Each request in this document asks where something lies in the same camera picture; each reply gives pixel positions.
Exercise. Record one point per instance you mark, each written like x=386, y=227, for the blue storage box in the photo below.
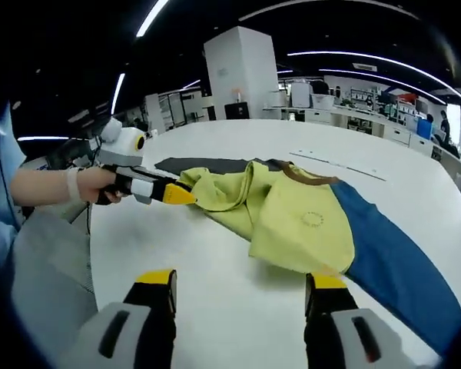
x=425, y=128

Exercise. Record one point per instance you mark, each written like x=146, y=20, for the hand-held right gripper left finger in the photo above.
x=92, y=338

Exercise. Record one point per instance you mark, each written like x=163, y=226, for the person's light blue shirt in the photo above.
x=4, y=184

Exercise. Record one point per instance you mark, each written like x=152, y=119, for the white storage box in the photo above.
x=322, y=103

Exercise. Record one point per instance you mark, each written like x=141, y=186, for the orange capped bottle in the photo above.
x=236, y=96

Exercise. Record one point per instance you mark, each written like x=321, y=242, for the yellow blue black garment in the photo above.
x=303, y=223

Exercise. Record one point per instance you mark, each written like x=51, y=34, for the long ceiling light strip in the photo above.
x=349, y=53
x=369, y=75

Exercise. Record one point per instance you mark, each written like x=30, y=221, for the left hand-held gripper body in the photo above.
x=123, y=148

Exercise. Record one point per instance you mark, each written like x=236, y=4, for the white drawer cabinet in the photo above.
x=398, y=136
x=318, y=116

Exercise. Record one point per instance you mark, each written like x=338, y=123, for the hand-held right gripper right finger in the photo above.
x=342, y=338

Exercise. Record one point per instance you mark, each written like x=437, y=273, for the person's left hand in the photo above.
x=94, y=184

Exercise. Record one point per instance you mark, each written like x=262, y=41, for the black cabinet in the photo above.
x=236, y=110

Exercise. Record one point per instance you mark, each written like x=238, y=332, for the person's grey trousers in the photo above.
x=50, y=288

